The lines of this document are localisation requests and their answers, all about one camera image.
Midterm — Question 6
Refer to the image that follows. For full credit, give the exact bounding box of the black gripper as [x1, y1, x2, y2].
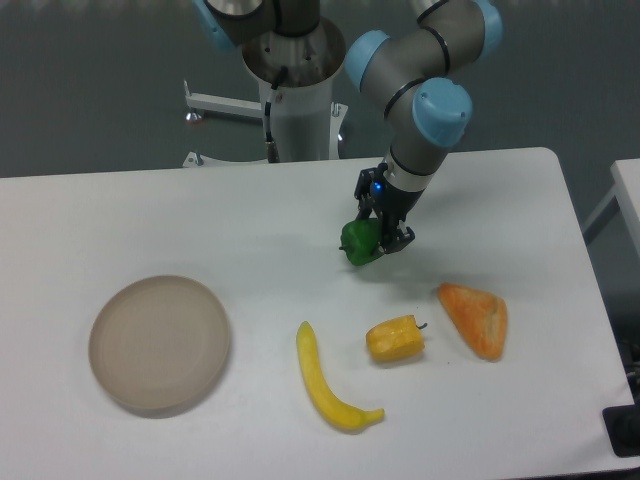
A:
[354, 167, 423, 255]

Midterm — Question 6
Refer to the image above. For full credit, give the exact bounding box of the green toy pepper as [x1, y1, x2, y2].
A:
[339, 218, 383, 267]

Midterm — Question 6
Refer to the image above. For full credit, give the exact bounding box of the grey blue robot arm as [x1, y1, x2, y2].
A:
[194, 1, 503, 266]

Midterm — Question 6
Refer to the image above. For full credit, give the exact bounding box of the yellow toy pepper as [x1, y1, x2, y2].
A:
[365, 315, 428, 362]

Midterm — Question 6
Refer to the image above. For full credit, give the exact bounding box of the orange toy bread triangle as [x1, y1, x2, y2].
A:
[437, 283, 508, 361]

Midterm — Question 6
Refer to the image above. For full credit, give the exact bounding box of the yellow toy banana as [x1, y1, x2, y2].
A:
[296, 321, 385, 432]

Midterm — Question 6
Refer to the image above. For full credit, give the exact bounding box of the beige round plate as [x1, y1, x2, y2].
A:
[88, 275, 231, 418]

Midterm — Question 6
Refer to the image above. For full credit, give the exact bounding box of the black device at table edge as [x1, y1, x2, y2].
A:
[602, 405, 639, 458]

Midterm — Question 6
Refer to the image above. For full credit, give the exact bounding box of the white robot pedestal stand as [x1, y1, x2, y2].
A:
[181, 14, 351, 169]

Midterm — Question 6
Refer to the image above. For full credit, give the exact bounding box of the black cable on pedestal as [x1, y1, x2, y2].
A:
[263, 65, 289, 164]

